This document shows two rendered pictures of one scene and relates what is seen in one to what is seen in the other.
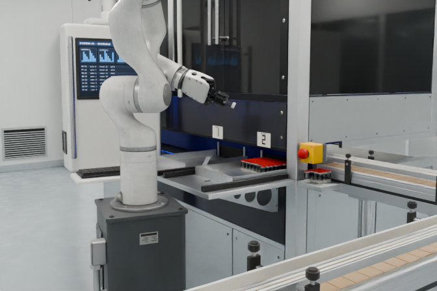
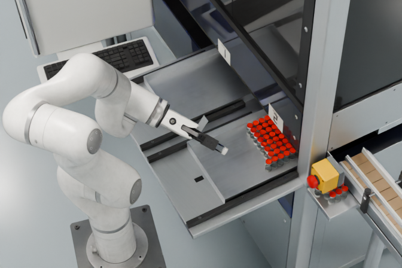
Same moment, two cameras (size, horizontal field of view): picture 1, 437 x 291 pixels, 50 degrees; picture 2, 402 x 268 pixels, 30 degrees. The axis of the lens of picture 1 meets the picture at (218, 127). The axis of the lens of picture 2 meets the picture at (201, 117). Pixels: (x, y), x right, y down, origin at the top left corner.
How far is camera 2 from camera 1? 1.67 m
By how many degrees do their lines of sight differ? 45
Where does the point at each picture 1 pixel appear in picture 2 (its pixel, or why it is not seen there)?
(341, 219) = not seen: hidden behind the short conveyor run
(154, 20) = (112, 100)
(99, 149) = (68, 30)
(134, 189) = (110, 255)
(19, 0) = not seen: outside the picture
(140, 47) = (96, 174)
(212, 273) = not seen: hidden behind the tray
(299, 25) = (323, 57)
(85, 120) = (43, 3)
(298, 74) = (317, 102)
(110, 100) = (70, 194)
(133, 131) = (101, 219)
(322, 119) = (351, 123)
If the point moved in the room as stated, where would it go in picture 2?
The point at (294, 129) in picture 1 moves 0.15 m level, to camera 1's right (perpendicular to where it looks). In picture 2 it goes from (307, 145) to (358, 149)
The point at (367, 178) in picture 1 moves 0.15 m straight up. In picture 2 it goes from (382, 224) to (390, 197)
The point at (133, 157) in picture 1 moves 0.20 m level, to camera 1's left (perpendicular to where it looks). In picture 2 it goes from (104, 236) to (36, 230)
